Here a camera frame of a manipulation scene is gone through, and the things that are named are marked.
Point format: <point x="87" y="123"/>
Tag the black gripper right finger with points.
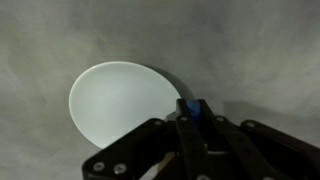
<point x="260" y="153"/>

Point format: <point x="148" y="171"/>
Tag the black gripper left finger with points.
<point x="160" y="150"/>

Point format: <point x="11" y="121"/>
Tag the blue ceramic cup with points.
<point x="192" y="106"/>

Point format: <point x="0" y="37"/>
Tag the white round plate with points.
<point x="120" y="100"/>

